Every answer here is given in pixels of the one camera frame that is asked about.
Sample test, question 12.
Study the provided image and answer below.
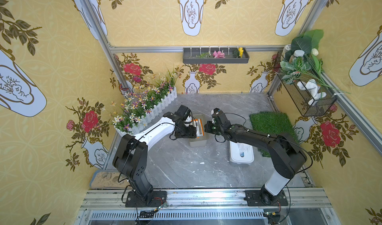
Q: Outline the orange tissue pack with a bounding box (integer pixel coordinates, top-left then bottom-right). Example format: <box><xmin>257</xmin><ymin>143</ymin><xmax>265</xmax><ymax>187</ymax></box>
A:
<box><xmin>193</xmin><ymin>118</ymin><xmax>204</xmax><ymax>136</ymax></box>

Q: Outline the beige tissue box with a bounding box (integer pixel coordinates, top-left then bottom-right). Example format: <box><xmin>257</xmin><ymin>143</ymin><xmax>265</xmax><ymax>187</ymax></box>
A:
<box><xmin>188</xmin><ymin>114</ymin><xmax>210</xmax><ymax>148</ymax></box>

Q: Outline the white tissue box lid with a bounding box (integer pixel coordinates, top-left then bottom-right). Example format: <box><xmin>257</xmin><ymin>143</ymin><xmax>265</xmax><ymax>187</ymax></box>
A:
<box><xmin>229</xmin><ymin>141</ymin><xmax>254</xmax><ymax>164</ymax></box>

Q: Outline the olive green frame tray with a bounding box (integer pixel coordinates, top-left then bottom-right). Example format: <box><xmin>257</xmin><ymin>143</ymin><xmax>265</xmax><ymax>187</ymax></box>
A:
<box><xmin>190</xmin><ymin>114</ymin><xmax>209</xmax><ymax>142</ymax></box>

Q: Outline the blue tissue paper pack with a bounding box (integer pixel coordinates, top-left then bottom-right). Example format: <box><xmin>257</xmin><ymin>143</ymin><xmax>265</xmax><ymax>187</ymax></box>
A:
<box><xmin>237</xmin><ymin>143</ymin><xmax>253</xmax><ymax>160</ymax></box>

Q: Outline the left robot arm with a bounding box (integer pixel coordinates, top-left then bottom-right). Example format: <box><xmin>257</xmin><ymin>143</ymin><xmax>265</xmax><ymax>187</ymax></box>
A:
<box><xmin>112</xmin><ymin>105</ymin><xmax>197</xmax><ymax>208</ymax></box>

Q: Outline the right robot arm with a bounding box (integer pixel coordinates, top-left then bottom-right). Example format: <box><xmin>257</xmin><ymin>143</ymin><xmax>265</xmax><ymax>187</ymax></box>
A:
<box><xmin>205</xmin><ymin>108</ymin><xmax>307</xmax><ymax>199</ymax></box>

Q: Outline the green artificial grass mat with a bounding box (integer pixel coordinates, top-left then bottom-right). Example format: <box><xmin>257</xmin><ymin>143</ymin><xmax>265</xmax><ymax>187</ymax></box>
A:
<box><xmin>249</xmin><ymin>112</ymin><xmax>297</xmax><ymax>142</ymax></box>

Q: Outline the white fence flower planter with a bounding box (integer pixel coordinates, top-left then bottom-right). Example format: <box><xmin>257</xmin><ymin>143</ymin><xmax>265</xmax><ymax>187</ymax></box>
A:
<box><xmin>112</xmin><ymin>69</ymin><xmax>182</xmax><ymax>135</ymax></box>

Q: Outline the pink artificial flower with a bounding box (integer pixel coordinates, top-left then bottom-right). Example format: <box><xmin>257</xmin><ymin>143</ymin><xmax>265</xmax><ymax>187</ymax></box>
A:
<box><xmin>212</xmin><ymin>51</ymin><xmax>225</xmax><ymax>59</ymax></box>

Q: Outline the yellow artificial flower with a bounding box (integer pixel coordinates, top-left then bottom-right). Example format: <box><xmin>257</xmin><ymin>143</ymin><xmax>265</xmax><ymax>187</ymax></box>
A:
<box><xmin>238</xmin><ymin>47</ymin><xmax>244</xmax><ymax>58</ymax></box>

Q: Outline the sand tray with stones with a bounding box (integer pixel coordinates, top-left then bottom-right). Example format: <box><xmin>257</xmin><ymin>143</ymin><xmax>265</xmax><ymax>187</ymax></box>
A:
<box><xmin>90</xmin><ymin>170</ymin><xmax>130</xmax><ymax>189</ymax></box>

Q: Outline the green artificial leaf plant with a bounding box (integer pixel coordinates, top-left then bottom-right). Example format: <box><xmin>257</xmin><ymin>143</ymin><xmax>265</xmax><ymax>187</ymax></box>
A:
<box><xmin>280</xmin><ymin>29</ymin><xmax>345</xmax><ymax>93</ymax></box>

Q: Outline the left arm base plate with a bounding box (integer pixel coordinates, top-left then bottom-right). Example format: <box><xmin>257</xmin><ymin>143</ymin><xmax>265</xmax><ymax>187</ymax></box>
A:
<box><xmin>123</xmin><ymin>190</ymin><xmax>167</xmax><ymax>208</ymax></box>

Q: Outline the grey wall shelf tray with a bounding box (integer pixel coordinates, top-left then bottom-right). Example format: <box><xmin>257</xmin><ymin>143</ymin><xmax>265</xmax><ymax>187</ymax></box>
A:
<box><xmin>183</xmin><ymin>46</ymin><xmax>250</xmax><ymax>64</ymax></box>

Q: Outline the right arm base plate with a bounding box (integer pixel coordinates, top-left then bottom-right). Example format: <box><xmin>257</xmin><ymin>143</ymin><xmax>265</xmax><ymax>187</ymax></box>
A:
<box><xmin>244</xmin><ymin>190</ymin><xmax>289</xmax><ymax>207</ymax></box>

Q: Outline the black wire wall basket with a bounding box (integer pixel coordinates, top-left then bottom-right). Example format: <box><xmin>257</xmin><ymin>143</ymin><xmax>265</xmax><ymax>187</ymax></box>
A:
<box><xmin>278</xmin><ymin>73</ymin><xmax>337</xmax><ymax>117</ymax></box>

